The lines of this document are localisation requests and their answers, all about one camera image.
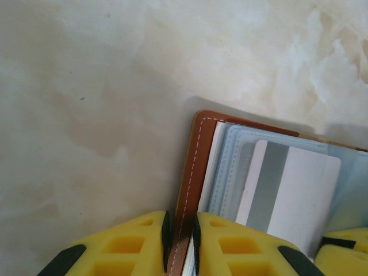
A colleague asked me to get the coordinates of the white card with magnetic stripe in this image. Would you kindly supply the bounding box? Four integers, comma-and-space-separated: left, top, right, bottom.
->
235, 139, 342, 258

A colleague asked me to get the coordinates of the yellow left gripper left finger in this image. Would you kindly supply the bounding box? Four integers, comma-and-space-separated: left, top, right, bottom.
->
36, 209, 173, 276

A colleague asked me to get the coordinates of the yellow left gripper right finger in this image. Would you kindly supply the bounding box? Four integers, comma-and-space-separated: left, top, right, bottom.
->
191, 212, 320, 276

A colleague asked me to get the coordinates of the brown leather card holder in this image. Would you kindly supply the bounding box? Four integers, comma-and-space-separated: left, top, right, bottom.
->
163, 109, 368, 276

